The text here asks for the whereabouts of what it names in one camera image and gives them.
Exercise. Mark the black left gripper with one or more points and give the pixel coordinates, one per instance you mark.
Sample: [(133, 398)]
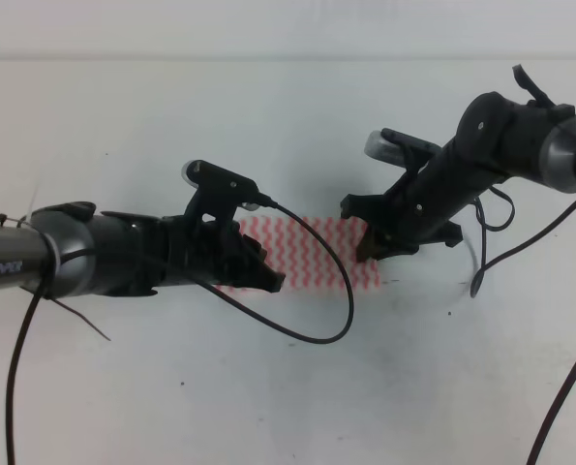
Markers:
[(216, 255)]

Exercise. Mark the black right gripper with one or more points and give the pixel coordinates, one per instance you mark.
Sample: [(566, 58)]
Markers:
[(411, 214)]

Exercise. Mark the pink white striped towel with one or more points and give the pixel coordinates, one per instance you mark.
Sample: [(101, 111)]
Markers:
[(306, 264)]

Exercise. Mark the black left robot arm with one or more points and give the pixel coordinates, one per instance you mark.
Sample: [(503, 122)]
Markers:
[(82, 252)]

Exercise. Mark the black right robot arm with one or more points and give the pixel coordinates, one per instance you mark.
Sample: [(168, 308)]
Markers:
[(496, 139)]

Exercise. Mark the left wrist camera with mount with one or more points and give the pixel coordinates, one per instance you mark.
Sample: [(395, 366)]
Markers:
[(219, 192)]

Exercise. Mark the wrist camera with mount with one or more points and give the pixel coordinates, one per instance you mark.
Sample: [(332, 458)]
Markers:
[(400, 150), (219, 192)]

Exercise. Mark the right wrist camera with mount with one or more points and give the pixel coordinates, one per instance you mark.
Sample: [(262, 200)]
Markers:
[(400, 150)]

